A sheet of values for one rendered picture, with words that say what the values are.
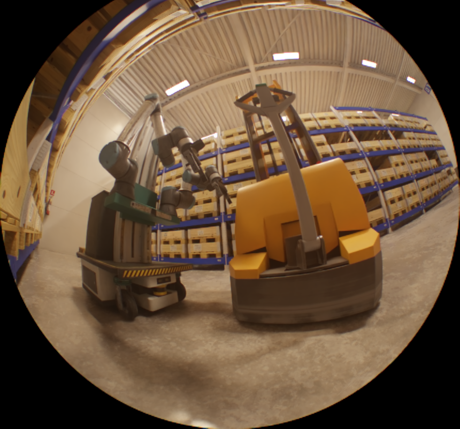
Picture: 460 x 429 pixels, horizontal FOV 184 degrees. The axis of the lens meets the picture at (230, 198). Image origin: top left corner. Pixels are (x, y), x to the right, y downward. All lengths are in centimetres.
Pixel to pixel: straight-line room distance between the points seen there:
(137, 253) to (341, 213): 139
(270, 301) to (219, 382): 41
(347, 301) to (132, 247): 134
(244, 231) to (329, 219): 50
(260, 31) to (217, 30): 181
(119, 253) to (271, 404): 108
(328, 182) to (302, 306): 67
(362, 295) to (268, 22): 803
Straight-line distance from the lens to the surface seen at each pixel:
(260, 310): 73
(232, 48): 765
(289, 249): 69
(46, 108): 145
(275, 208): 86
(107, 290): 100
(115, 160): 87
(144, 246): 124
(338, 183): 91
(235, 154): 362
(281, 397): 48
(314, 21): 860
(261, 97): 102
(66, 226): 518
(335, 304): 70
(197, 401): 48
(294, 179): 64
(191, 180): 110
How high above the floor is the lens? 41
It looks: 21 degrees up
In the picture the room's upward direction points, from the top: 5 degrees counter-clockwise
